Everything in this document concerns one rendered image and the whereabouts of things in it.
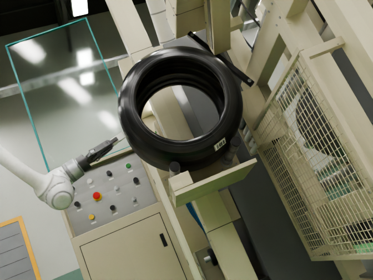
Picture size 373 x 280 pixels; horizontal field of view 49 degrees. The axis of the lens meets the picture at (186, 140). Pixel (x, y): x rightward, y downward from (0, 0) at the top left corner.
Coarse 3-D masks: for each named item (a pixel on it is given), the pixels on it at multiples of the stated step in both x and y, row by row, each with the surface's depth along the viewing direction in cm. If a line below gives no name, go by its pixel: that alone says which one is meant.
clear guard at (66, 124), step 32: (64, 32) 268; (32, 64) 260; (64, 64) 261; (96, 64) 261; (32, 96) 254; (64, 96) 255; (96, 96) 255; (64, 128) 248; (96, 128) 249; (64, 160) 243
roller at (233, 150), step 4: (232, 140) 172; (236, 140) 172; (240, 140) 173; (232, 144) 172; (236, 144) 172; (228, 148) 181; (232, 148) 176; (236, 148) 175; (228, 152) 184; (232, 152) 181; (224, 156) 195; (228, 156) 188; (232, 156) 187; (224, 160) 198; (228, 160) 194; (224, 164) 204; (228, 164) 203
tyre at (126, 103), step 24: (168, 48) 185; (192, 48) 186; (144, 72) 179; (168, 72) 207; (192, 72) 207; (216, 72) 180; (120, 96) 179; (144, 96) 205; (216, 96) 206; (240, 96) 181; (120, 120) 177; (240, 120) 180; (144, 144) 172; (168, 144) 170; (192, 144) 170; (168, 168) 184; (192, 168) 184
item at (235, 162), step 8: (232, 160) 205; (208, 168) 204; (216, 168) 204; (224, 168) 204; (168, 176) 202; (192, 176) 202; (200, 176) 203; (208, 176) 203; (168, 184) 201; (168, 192) 200
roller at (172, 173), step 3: (174, 162) 169; (177, 162) 169; (171, 165) 168; (174, 165) 168; (177, 165) 168; (171, 168) 168; (174, 168) 168; (177, 168) 168; (171, 171) 169; (174, 171) 168; (177, 171) 168; (171, 174) 176; (174, 174) 173; (177, 174) 174
